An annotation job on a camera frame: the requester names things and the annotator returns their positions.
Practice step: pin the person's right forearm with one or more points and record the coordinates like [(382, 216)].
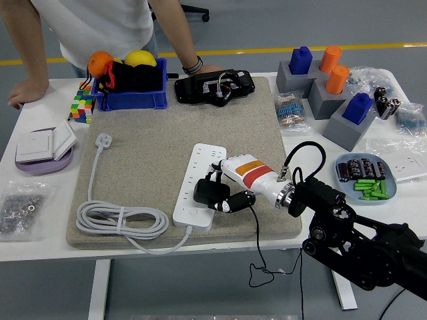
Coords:
[(23, 40)]

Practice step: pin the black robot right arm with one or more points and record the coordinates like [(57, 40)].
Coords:
[(317, 196)]

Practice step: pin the black grey wristwatch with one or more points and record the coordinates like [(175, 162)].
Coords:
[(193, 66)]

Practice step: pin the black plug adapter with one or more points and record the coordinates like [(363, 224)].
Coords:
[(210, 191)]

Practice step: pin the person's left forearm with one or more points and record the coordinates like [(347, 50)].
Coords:
[(177, 33)]

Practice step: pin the large colourful puzzle cube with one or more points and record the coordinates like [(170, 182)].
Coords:
[(81, 110)]

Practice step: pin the person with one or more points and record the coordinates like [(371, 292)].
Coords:
[(93, 26)]

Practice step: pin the bag of black capacitors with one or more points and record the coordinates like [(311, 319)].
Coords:
[(386, 103)]

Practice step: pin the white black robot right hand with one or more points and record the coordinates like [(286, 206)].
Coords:
[(253, 173)]

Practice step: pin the white table leg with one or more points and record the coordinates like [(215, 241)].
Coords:
[(99, 290), (347, 296)]

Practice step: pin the large yellow lemon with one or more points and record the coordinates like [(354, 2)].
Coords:
[(140, 58)]

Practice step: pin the grey block holder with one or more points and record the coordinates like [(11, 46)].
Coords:
[(340, 133), (320, 103), (283, 80)]

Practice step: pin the person's left hand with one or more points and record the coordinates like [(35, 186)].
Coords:
[(208, 69)]

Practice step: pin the small colourful puzzle cube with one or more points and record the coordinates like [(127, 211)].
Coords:
[(84, 89)]

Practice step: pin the green cylinder battery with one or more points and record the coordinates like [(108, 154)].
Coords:
[(368, 198), (365, 181), (363, 187), (383, 186), (378, 195), (375, 186)]

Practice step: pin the person's right hand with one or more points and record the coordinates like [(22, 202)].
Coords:
[(30, 90)]

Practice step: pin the blue square peg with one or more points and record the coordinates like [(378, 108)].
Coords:
[(357, 110), (300, 61)]

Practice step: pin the blue plastic bin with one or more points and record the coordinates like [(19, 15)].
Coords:
[(133, 100)]

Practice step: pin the bag of metal nuts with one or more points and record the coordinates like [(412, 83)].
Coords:
[(20, 210)]

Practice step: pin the white wall socket panel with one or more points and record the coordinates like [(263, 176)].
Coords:
[(410, 166)]

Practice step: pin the grey-brown mat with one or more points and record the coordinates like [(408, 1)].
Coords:
[(150, 133)]

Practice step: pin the purple tray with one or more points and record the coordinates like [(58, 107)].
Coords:
[(43, 168)]

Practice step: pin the dark brown capacitor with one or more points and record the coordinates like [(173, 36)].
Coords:
[(343, 171), (381, 170), (354, 170), (366, 167)]

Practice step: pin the white wall switch panel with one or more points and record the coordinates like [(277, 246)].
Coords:
[(33, 146), (63, 140)]

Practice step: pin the white power strip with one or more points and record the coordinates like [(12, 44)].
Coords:
[(200, 160)]

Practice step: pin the light blue plate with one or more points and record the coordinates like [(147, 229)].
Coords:
[(348, 194)]

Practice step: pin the bag of blue tan resistors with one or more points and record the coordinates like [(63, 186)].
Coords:
[(290, 111)]

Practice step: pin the small yellow fruit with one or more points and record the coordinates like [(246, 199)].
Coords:
[(117, 61)]

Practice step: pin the orange fruit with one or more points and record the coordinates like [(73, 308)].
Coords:
[(100, 63)]

